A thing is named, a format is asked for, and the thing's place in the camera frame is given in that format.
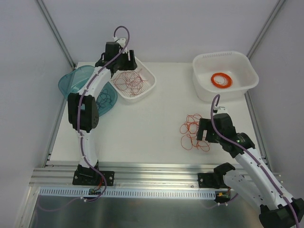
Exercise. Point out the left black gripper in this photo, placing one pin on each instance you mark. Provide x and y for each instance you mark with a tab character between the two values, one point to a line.
128	63

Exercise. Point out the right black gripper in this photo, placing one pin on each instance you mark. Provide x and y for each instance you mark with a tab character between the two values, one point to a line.
204	130

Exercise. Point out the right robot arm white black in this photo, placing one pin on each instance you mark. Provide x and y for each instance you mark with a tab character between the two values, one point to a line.
276	206

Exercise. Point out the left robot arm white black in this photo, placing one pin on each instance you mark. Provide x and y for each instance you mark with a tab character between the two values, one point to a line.
82	107

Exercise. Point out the white perforated plastic basket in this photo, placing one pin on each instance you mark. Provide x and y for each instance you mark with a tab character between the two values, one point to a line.
135	85

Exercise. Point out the white deep plastic tub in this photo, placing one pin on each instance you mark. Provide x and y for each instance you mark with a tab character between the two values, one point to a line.
229	74

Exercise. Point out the teal transparent plastic bin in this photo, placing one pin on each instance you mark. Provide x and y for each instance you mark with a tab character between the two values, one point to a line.
74	81

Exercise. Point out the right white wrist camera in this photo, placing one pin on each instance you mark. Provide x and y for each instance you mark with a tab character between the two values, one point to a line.
219	110

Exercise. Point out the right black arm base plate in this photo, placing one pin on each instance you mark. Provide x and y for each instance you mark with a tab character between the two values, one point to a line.
211	180

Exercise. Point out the left aluminium frame post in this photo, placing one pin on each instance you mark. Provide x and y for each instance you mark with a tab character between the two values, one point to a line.
54	30

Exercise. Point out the aluminium frame post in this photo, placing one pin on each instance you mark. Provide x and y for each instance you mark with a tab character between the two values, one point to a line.
266	26
54	30

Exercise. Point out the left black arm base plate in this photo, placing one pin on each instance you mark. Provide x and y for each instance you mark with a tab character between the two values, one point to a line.
88	177

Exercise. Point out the aluminium mounting rail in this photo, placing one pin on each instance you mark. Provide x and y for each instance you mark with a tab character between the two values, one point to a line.
126	175

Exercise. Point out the right aluminium frame post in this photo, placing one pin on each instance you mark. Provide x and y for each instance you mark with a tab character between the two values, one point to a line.
266	26

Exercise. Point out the white slotted cable duct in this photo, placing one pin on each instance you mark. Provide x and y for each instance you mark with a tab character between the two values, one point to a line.
130	193

